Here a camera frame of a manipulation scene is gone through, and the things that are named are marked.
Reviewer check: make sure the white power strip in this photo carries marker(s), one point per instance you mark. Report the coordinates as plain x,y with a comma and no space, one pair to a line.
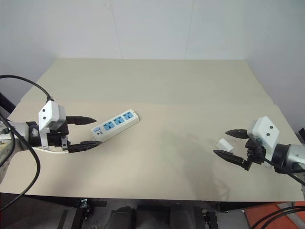
114,124

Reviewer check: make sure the black table frame bar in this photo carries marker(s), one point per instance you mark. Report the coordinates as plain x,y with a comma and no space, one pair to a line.
47,200

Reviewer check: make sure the dark rounded shape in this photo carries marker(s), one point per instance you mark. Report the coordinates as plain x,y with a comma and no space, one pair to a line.
122,218

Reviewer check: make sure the white plug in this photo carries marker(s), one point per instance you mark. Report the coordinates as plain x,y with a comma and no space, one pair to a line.
224,145

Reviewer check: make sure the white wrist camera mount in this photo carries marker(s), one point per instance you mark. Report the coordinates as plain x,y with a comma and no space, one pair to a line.
50,114
263,131

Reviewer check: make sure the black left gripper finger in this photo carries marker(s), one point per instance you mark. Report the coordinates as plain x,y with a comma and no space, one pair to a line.
83,146
81,120

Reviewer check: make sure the black object beside table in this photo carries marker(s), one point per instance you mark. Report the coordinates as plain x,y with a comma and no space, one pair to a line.
301,136

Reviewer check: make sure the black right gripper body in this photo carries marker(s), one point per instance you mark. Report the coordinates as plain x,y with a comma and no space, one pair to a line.
255,151

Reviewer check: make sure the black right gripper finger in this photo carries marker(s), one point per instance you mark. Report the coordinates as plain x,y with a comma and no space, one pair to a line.
230,157
238,133

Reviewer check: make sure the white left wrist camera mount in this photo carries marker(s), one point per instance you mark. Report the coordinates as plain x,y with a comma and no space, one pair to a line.
50,114

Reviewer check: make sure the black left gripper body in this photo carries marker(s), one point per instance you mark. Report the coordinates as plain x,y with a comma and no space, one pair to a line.
57,137

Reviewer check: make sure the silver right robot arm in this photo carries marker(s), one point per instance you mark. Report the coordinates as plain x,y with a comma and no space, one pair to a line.
291,155

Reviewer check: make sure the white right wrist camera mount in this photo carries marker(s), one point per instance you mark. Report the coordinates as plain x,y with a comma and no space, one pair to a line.
263,131

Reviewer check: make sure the metal clamp under table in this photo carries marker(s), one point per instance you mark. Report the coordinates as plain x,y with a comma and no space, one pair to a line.
84,204

